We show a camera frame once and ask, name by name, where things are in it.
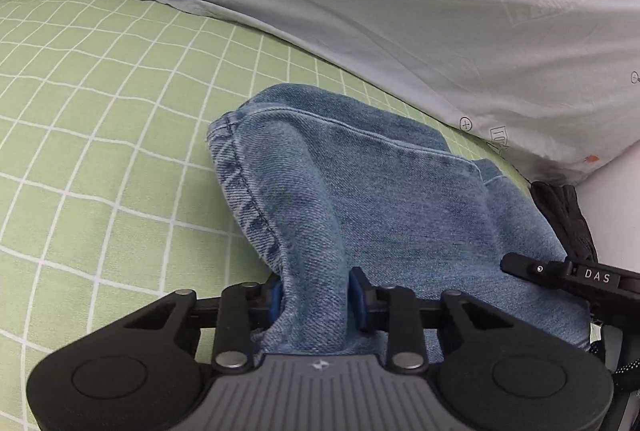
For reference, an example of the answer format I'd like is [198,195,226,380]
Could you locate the person's right hand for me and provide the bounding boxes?
[529,180,599,264]

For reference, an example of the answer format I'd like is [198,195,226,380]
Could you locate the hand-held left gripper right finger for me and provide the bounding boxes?
[348,266,507,373]

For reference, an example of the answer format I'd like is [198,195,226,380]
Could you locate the grey carrot print quilt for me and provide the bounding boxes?
[0,0,640,188]

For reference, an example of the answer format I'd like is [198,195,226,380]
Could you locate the green checked bed sheet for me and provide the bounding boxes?
[0,0,532,429]

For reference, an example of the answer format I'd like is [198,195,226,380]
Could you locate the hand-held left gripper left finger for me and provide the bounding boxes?
[120,272,287,373]

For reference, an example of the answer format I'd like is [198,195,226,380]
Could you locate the blue denim jeans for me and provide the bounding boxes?
[206,84,594,358]

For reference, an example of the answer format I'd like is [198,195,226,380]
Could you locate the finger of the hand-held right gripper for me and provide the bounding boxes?
[500,252,575,288]

